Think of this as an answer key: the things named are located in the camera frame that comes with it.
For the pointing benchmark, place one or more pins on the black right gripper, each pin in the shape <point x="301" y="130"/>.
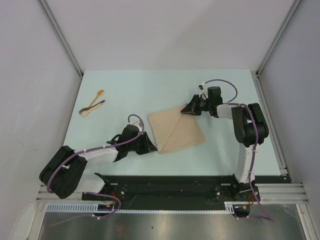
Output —
<point x="188" y="109"/>

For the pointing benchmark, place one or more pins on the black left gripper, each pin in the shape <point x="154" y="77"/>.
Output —
<point x="150" y="147"/>

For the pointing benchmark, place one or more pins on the beige cloth napkin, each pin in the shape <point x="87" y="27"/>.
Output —
<point x="174" y="131"/>

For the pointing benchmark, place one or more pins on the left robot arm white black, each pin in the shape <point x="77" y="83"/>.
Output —
<point x="64" y="174"/>

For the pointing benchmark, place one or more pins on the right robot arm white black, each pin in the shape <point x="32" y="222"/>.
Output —
<point x="250" y="130"/>

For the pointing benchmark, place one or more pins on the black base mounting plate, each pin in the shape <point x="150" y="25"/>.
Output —
<point x="168" y="192"/>

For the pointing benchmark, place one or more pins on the light wooden spoon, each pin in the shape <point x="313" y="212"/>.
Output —
<point x="87" y="112"/>

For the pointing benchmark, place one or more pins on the orange wooden spoon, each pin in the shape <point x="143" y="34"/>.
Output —
<point x="100" y="92"/>

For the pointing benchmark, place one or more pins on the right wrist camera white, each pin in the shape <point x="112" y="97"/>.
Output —
<point x="203" y="91"/>

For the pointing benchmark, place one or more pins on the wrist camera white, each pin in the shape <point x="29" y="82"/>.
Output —
<point x="137" y="123"/>
<point x="203" y="91"/>

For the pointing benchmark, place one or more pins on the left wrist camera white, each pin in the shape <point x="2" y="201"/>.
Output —
<point x="137" y="123"/>

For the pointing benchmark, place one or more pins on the right aluminium table rail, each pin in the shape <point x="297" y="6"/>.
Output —
<point x="278" y="150"/>

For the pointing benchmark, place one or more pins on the white slotted cable duct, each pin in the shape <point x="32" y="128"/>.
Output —
<point x="101" y="208"/>

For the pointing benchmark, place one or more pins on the front aluminium cross rail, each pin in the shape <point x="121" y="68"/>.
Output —
<point x="278" y="193"/>

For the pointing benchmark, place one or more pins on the right aluminium frame post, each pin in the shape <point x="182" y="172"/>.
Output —
<point x="295" y="6"/>

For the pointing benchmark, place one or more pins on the aluminium frame post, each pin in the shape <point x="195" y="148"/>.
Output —
<point x="295" y="6"/>
<point x="55" y="26"/>

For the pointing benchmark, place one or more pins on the left aluminium frame post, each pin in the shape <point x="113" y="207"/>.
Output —
<point x="55" y="26"/>

